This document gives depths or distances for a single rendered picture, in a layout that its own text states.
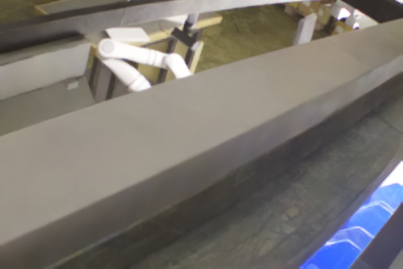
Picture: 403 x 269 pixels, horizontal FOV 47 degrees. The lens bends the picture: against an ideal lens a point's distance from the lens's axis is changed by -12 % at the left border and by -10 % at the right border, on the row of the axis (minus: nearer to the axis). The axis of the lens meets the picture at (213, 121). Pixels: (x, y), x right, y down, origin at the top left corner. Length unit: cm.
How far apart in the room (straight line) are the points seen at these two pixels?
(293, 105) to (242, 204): 8
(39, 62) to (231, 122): 34
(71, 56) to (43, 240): 43
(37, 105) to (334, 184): 37
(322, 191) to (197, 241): 11
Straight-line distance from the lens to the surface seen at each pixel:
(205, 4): 80
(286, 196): 33
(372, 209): 193
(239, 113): 31
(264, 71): 37
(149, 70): 447
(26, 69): 58
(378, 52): 54
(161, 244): 26
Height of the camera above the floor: 240
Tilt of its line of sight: 32 degrees down
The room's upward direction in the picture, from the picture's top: 20 degrees clockwise
